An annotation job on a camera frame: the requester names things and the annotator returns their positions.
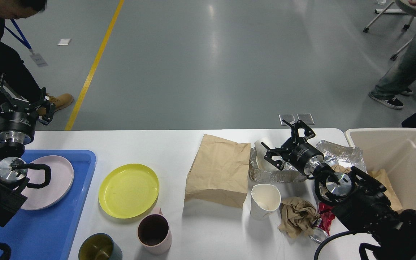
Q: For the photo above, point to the brown paper in bin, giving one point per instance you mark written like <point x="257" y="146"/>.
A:
<point x="382" y="176"/>

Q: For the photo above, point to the brown paper bag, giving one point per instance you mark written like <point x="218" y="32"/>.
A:
<point x="219" y="172"/>

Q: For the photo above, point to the beige plastic bin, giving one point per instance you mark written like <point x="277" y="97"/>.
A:
<point x="392" y="150"/>

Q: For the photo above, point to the crumpled brown paper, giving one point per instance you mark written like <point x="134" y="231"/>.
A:
<point x="297" y="216"/>

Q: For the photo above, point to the office chair base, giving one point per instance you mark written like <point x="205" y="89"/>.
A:
<point x="395" y="7"/>

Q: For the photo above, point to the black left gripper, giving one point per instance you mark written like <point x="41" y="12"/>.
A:
<point x="19" y="127"/>

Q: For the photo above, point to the metal can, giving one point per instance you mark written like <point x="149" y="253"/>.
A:
<point x="318" y="234"/>

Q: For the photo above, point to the white floor marker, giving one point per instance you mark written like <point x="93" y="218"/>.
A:
<point x="64" y="42"/>

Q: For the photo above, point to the metal floor socket plates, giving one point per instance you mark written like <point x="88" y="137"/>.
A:
<point x="288" y="119"/>

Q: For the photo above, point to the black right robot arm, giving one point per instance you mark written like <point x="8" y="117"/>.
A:
<point x="357" y="199"/>

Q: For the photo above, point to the pink plate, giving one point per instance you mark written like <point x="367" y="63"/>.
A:
<point x="62" y="177"/>

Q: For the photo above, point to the crumpled foil sheet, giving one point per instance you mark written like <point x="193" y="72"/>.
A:
<point x="341" y="155"/>

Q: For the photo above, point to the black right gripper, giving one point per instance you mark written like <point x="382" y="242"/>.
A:
<point x="300" y="153"/>

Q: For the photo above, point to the pink mug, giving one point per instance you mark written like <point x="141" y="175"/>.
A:
<point x="154" y="232"/>

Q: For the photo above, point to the blue plastic tray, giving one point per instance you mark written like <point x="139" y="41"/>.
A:
<point x="48" y="234"/>

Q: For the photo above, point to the dark green mug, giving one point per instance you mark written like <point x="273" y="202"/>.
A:
<point x="100" y="246"/>

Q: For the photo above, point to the red wrapper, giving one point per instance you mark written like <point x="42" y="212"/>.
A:
<point x="326" y="217"/>

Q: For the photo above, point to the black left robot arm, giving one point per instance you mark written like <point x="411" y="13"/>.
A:
<point x="16" y="175"/>

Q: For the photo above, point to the yellow plate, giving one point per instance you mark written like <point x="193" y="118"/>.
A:
<point x="128" y="191"/>

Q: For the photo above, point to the aluminium foil tray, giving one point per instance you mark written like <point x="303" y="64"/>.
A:
<point x="283" y="176"/>

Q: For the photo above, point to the person in black clothes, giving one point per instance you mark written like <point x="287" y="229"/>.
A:
<point x="17" y="76"/>

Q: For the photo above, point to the white paper cup in tray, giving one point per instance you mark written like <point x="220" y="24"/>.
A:
<point x="261" y="152"/>

